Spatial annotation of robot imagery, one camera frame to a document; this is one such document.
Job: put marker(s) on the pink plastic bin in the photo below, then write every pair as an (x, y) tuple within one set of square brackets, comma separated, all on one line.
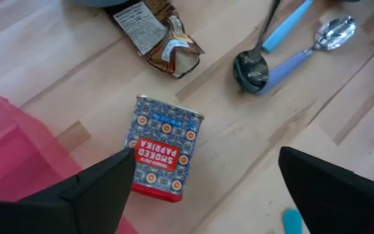
[(18, 152)]

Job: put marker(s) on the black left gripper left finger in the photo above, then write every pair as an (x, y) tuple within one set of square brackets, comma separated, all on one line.
[(102, 188)]

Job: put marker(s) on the brown crumpled food packet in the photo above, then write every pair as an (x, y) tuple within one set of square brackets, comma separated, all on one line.
[(161, 42)]

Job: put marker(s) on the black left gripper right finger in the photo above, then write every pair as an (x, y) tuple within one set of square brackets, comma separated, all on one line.
[(330, 195)]

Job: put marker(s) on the smoked paprika patterned tin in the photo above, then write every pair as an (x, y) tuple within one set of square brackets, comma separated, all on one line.
[(164, 130)]

